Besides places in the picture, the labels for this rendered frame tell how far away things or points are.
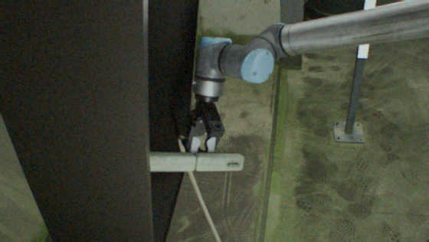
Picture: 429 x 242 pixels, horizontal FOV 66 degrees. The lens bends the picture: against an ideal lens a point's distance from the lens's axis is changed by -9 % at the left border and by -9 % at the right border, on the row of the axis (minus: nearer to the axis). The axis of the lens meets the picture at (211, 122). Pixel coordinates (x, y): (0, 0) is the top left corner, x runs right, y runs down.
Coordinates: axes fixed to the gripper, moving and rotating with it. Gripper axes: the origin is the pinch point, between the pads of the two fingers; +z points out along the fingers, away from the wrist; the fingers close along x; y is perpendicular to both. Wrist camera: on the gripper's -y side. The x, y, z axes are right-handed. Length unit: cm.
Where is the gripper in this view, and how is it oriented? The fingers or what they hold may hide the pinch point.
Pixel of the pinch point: (200, 161)
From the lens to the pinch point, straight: 109.4
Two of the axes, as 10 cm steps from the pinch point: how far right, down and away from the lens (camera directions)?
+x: -9.2, -0.3, -4.0
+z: -1.4, 9.6, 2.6
